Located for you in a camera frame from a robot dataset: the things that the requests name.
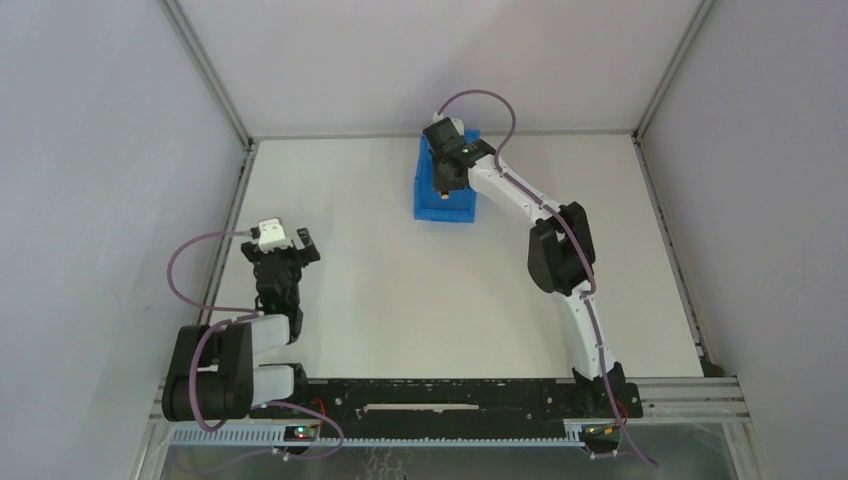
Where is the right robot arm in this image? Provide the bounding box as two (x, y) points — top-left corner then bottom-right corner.
(422, 114), (625, 402)

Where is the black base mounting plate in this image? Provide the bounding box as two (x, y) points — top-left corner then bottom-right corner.
(249, 378), (644, 432)

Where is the blue plastic bin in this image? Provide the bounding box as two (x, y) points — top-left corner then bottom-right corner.
(413, 135), (477, 224)

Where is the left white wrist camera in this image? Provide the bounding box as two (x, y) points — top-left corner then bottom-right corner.
(250, 217), (293, 253)

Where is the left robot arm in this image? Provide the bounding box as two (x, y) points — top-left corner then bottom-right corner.
(162, 219), (321, 432)

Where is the grey slotted cable duct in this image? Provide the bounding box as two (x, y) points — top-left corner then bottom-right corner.
(171, 422), (585, 447)

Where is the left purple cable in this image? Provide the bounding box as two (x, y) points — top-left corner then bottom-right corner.
(165, 229), (347, 465)

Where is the small electronics board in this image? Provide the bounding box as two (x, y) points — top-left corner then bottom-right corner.
(283, 425), (320, 443)

